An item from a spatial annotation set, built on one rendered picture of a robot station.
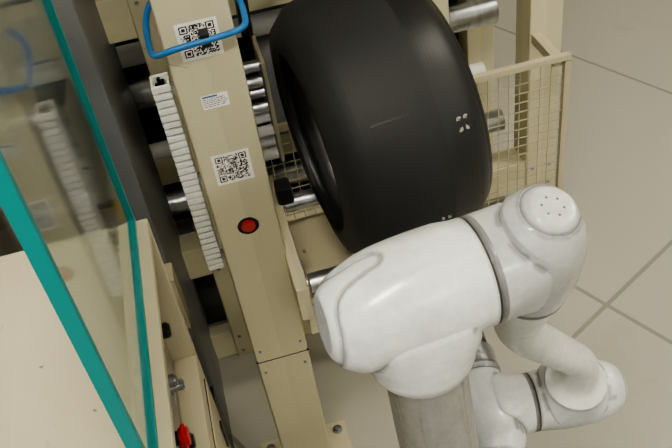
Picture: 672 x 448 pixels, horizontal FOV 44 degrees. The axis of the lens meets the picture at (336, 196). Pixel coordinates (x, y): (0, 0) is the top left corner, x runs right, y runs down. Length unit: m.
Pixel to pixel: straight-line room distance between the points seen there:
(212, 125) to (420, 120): 0.39
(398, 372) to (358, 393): 1.82
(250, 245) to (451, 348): 0.94
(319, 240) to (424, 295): 1.19
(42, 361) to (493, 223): 0.74
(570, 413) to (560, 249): 0.59
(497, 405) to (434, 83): 0.57
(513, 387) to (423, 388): 0.53
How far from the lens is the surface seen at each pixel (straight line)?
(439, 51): 1.56
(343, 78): 1.52
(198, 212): 1.75
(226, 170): 1.68
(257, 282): 1.90
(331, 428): 2.69
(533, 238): 0.92
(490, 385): 1.49
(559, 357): 1.29
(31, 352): 1.40
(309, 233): 2.11
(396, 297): 0.90
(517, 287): 0.94
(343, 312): 0.91
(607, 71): 4.10
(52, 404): 1.31
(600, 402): 1.49
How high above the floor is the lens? 2.23
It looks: 41 degrees down
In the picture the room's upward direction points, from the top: 9 degrees counter-clockwise
